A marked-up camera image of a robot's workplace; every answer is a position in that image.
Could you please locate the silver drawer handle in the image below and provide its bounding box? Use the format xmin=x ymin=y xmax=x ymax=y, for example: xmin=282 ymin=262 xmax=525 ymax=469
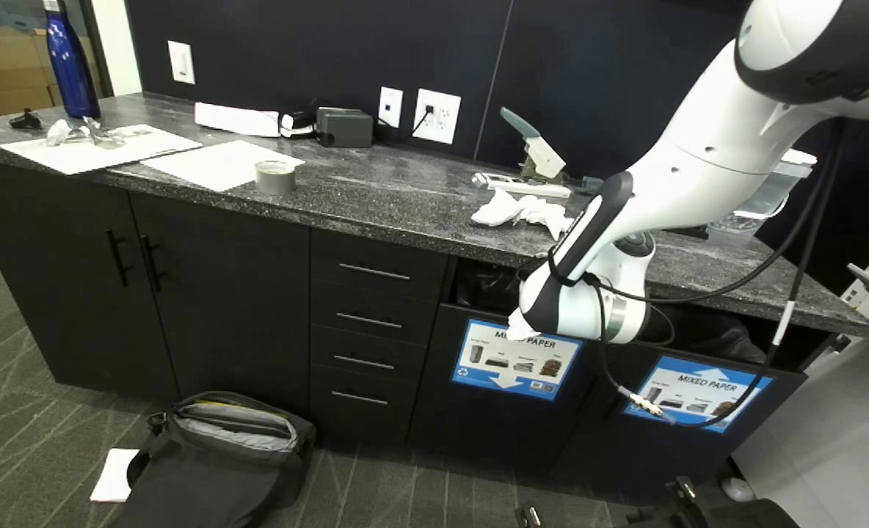
xmin=326 ymin=384 xmax=395 ymax=412
xmin=330 ymin=349 xmax=399 ymax=375
xmin=332 ymin=309 xmax=409 ymax=334
xmin=336 ymin=259 xmax=415 ymax=286

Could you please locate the black bin door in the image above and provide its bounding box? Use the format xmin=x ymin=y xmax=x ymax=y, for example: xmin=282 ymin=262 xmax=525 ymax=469
xmin=405 ymin=302 xmax=606 ymax=478

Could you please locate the white paper on floor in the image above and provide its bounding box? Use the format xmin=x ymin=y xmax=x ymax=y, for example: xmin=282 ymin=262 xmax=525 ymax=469
xmin=89 ymin=447 xmax=144 ymax=507

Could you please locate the blue label up arrow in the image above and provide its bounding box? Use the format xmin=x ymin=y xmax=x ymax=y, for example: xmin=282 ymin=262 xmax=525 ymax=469
xmin=619 ymin=353 xmax=778 ymax=438

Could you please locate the black looping robot cable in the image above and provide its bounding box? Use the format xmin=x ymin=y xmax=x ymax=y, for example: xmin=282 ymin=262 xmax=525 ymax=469
xmin=590 ymin=114 xmax=848 ymax=430

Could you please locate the blue label down arrow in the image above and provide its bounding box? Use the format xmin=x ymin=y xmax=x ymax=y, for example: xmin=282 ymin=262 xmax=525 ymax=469
xmin=450 ymin=314 xmax=587 ymax=406

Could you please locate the grey tape roll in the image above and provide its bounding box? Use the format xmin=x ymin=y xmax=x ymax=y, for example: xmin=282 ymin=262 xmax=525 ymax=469
xmin=252 ymin=157 xmax=302 ymax=191

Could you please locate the light grey machine housing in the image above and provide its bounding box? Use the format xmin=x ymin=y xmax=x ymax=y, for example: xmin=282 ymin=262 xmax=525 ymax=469
xmin=726 ymin=218 xmax=869 ymax=528

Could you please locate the small black desk object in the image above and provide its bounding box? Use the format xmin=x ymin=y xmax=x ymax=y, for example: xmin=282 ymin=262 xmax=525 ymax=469
xmin=7 ymin=107 xmax=47 ymax=135

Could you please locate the small white wall outlet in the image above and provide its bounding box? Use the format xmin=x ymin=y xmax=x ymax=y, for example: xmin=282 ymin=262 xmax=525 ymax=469
xmin=377 ymin=82 xmax=409 ymax=132

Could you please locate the white power strip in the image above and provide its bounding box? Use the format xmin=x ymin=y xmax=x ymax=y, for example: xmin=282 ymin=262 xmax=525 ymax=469
xmin=191 ymin=101 xmax=298 ymax=141

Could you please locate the black bin bag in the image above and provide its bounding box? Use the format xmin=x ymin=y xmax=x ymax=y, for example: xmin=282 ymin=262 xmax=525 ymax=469
xmin=649 ymin=299 xmax=775 ymax=367
xmin=453 ymin=259 xmax=534 ymax=317

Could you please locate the flat white paper sheet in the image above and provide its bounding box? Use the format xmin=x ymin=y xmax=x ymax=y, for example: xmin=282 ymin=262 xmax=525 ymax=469
xmin=0 ymin=122 xmax=204 ymax=179
xmin=139 ymin=139 xmax=307 ymax=198

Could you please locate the large white wall outlet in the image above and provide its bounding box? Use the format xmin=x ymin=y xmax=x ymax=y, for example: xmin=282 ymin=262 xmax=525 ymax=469
xmin=411 ymin=86 xmax=464 ymax=149

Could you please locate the black grey backpack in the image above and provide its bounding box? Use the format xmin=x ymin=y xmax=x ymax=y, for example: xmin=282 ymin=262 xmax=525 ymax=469
xmin=123 ymin=387 xmax=320 ymax=528

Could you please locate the crumpled clear plastic wrap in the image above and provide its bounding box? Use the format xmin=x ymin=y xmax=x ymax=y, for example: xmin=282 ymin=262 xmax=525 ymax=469
xmin=45 ymin=114 xmax=130 ymax=149

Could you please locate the black cabinet door handle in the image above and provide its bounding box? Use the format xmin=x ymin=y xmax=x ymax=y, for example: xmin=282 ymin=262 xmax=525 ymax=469
xmin=139 ymin=232 xmax=167 ymax=298
xmin=103 ymin=227 xmax=133 ymax=290

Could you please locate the black stand clamp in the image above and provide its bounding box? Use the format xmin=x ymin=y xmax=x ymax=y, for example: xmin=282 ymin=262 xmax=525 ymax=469
xmin=662 ymin=474 xmax=801 ymax=528

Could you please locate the black cabinet drawer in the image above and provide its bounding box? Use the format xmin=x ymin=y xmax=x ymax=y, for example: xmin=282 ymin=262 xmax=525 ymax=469
xmin=308 ymin=227 xmax=453 ymax=298
xmin=308 ymin=325 xmax=439 ymax=384
xmin=308 ymin=367 xmax=434 ymax=455
xmin=308 ymin=283 xmax=447 ymax=342

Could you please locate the blue water bottle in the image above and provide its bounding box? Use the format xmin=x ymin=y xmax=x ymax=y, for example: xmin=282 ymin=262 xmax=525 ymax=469
xmin=41 ymin=0 xmax=105 ymax=123

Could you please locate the white wall switch plate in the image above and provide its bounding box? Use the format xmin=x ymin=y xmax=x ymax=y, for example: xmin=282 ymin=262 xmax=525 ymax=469
xmin=166 ymin=39 xmax=199 ymax=89

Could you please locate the black power adapter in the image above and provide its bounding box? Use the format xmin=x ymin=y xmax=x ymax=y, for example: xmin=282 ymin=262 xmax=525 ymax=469
xmin=311 ymin=104 xmax=377 ymax=149

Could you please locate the grey white stapler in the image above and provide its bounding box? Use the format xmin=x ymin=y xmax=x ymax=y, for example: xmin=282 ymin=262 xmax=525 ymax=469
xmin=469 ymin=104 xmax=575 ymax=201

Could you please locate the clear plastic storage container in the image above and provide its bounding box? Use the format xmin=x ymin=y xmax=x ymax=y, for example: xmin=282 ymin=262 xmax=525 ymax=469
xmin=732 ymin=144 xmax=819 ymax=223

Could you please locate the black box blue label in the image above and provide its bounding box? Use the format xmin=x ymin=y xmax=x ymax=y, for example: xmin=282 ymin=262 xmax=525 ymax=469
xmin=550 ymin=325 xmax=812 ymax=503

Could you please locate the black cabinet door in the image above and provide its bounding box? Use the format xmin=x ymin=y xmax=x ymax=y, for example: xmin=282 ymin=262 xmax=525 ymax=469
xmin=127 ymin=188 xmax=314 ymax=418
xmin=0 ymin=157 xmax=183 ymax=406

